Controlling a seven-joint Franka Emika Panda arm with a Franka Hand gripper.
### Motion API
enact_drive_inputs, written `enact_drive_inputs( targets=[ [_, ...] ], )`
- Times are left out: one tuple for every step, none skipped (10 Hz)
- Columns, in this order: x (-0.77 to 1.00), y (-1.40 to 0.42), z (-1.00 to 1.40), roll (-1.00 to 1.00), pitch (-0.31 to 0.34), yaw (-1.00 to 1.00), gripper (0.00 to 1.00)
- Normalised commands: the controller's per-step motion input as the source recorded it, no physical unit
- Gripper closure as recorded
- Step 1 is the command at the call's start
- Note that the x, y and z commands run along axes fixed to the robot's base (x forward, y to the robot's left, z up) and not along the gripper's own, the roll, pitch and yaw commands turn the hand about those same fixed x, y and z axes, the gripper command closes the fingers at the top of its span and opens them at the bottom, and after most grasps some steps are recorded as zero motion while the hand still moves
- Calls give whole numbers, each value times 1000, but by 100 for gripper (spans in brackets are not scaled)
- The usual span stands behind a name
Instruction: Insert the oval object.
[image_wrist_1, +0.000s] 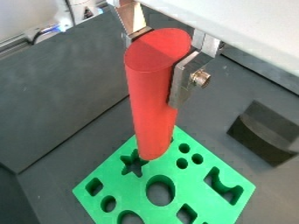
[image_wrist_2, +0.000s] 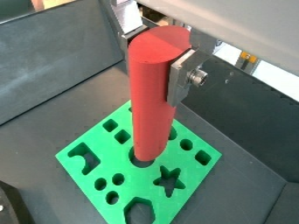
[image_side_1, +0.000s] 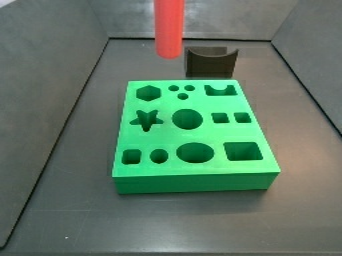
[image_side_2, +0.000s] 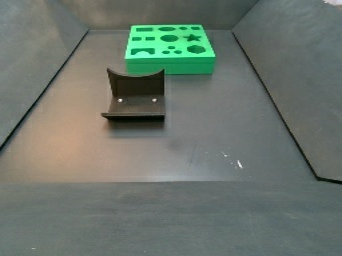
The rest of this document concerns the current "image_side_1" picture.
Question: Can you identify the red oval peg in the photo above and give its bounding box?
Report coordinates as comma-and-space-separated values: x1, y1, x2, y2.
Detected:
154, 0, 184, 59

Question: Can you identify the green shape sorter block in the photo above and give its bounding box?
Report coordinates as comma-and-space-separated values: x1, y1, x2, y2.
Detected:
112, 79, 281, 194

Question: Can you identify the black curved holder block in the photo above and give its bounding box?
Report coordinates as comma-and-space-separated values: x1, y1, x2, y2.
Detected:
184, 46, 239, 78

